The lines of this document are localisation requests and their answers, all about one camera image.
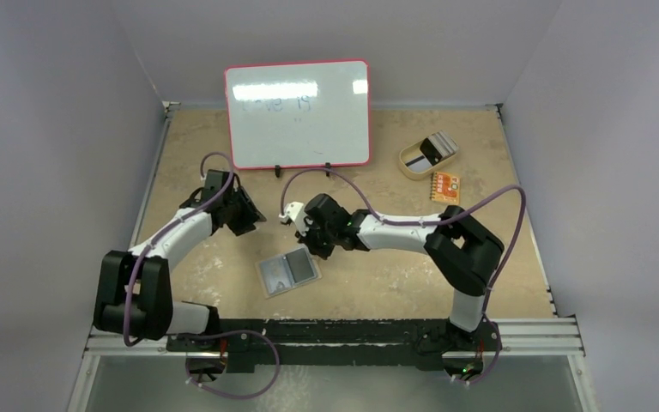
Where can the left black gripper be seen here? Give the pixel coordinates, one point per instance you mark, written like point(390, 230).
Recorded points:
point(250, 216)

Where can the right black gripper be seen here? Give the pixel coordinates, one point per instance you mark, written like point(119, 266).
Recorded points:
point(312, 239)

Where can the glossy black credit card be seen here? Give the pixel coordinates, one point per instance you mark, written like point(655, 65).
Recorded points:
point(300, 266)

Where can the beige card holder wallet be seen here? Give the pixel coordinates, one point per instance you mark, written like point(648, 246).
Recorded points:
point(317, 271)

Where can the silver VIP credit card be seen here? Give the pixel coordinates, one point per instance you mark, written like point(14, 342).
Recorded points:
point(275, 275)

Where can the credit card stack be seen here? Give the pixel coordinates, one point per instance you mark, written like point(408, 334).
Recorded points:
point(438, 147)

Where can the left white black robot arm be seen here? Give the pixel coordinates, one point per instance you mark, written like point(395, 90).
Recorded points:
point(134, 295)

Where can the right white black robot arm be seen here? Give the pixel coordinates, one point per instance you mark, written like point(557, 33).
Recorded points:
point(464, 251)

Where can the striped card lying in tray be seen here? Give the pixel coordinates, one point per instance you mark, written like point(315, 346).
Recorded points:
point(418, 165)

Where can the orange card pack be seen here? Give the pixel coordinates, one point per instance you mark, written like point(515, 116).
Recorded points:
point(445, 188)

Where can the pink framed whiteboard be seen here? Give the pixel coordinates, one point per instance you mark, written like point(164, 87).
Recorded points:
point(302, 114)

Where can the beige oval tray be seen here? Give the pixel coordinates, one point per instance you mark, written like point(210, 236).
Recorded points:
point(412, 152)

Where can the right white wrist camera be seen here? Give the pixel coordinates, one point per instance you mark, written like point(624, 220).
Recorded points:
point(294, 213)

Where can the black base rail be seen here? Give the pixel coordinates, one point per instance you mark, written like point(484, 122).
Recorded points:
point(426, 344)

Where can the aluminium frame rail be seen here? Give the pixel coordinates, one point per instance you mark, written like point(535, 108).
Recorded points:
point(519, 337)

